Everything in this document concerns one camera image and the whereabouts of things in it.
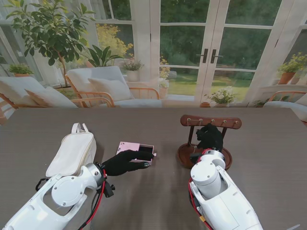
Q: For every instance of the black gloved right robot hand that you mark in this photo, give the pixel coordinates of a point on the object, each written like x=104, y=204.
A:
x=211, y=139

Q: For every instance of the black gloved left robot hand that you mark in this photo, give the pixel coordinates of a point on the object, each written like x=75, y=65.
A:
x=120, y=165

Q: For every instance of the pink floral jewelry box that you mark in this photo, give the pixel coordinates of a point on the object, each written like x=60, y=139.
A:
x=127, y=146

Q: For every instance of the white zip pouch bag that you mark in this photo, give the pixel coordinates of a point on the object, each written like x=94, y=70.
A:
x=72, y=153

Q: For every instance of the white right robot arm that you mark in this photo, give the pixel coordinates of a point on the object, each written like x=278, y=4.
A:
x=216, y=191

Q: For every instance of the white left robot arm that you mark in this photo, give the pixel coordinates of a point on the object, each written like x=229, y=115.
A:
x=48, y=203

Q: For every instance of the printed sunroom backdrop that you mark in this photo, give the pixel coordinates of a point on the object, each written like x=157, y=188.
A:
x=182, y=48

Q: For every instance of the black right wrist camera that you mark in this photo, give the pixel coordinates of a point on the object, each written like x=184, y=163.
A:
x=195, y=158

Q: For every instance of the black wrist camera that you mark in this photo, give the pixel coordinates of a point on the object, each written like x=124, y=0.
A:
x=195, y=158
x=109, y=190

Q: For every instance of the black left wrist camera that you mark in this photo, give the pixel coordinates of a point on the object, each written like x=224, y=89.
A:
x=109, y=190

